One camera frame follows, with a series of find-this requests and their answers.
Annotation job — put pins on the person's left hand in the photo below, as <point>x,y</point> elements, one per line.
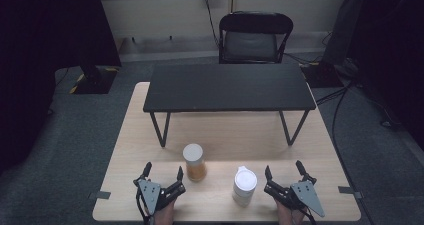
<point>165,213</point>

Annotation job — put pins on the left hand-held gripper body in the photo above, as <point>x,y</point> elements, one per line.
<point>149,191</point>

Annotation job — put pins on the dark curtain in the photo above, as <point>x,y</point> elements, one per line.
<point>390,51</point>
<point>43,51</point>

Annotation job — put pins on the white bottle with spout lid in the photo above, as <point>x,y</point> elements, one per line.
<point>245,185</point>

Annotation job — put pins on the orange jar with white lid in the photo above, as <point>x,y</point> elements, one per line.
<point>194,163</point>

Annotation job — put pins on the person's right hand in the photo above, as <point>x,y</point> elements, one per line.
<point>286,214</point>

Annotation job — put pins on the black stand base yellow tape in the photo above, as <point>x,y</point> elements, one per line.
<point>95,80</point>

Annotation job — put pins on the grey tape piece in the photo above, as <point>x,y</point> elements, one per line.
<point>100,195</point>
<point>350,191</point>

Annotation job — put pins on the black desk shelf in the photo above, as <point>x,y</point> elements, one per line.
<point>230,86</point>

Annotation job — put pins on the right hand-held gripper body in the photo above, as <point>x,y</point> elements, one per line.
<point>305,195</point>

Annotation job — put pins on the black folding chair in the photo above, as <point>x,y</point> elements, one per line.
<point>250,38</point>

